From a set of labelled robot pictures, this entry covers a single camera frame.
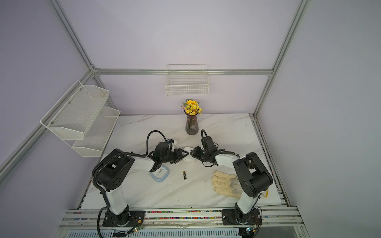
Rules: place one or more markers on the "yellow flower bouquet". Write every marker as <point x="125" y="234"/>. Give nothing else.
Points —
<point x="192" y="108"/>

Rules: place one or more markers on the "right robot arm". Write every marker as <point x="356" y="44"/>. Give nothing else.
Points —
<point x="251" y="176"/>

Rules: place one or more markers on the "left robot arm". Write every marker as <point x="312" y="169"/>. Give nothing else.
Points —
<point x="109" y="174"/>

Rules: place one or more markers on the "white two-tier mesh shelf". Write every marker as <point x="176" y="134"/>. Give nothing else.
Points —
<point x="82" y="120"/>

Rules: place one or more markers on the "dark glass vase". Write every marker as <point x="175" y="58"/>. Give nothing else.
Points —
<point x="192" y="127"/>

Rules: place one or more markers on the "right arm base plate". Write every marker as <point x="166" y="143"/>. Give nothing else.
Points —
<point x="235" y="217"/>

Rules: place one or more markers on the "cream work glove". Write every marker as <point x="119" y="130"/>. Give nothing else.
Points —
<point x="226" y="184"/>

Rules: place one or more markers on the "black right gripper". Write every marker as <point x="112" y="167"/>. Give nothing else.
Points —
<point x="197" y="150"/>

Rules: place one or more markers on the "white wire wall basket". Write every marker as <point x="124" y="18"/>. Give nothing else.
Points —
<point x="187" y="79"/>

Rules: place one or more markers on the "light blue alarm clock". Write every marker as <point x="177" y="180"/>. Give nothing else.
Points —
<point x="160" y="174"/>

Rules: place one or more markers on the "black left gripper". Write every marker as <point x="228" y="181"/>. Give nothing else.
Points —
<point x="179" y="156"/>

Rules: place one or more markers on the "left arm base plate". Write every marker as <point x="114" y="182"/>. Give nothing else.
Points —
<point x="126" y="219"/>

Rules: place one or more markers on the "aluminium front rail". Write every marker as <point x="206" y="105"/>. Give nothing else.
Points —
<point x="276" y="221"/>

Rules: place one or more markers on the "aluminium frame profile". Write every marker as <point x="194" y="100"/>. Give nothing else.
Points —
<point x="101" y="75"/>

